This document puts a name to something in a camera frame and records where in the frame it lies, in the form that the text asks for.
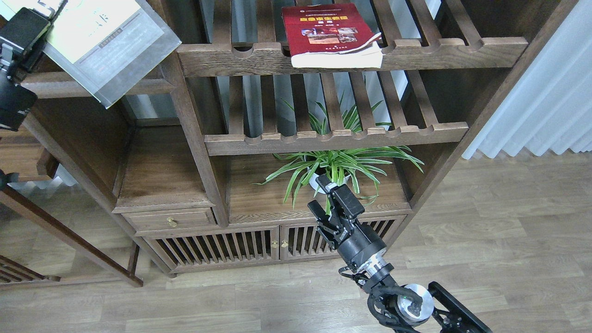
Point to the brass drawer knob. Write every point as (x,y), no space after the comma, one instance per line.
(172,222)

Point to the white sheer curtain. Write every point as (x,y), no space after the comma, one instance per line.
(550,108)

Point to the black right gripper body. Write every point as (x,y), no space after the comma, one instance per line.
(360,246)

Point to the red cover book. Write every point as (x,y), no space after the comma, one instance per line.
(332,36)

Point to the green and black book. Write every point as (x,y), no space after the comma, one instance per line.
(108,46)

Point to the dark wooden bookshelf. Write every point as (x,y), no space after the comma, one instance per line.
(237,100)

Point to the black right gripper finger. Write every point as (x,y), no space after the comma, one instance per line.
(322,218)
(343,203)

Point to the white plant pot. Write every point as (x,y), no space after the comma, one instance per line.
(324,171)

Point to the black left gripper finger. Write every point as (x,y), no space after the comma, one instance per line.
(25,28)

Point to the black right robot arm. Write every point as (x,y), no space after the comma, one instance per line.
(401,308)

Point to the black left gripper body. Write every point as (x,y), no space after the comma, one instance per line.
(18,65)

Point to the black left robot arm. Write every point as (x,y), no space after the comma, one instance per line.
(15,101)

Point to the green spider plant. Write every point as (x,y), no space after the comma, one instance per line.
(339,165)

